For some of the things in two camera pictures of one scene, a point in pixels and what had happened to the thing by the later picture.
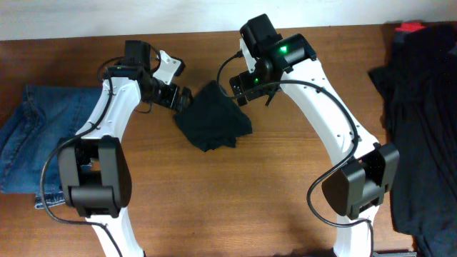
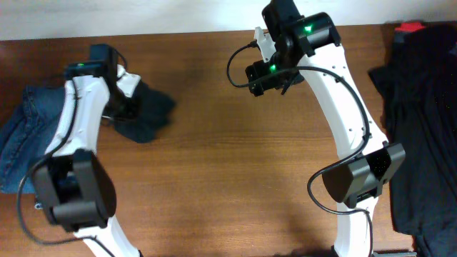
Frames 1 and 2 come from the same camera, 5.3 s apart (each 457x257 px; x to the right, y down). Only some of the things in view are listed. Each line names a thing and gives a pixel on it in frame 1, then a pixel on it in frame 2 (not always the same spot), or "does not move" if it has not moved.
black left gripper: [169, 100] -> [132, 113]
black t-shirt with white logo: [213, 120] -> [155, 111]
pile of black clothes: [420, 91] does not move
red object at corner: [410, 27] does not move
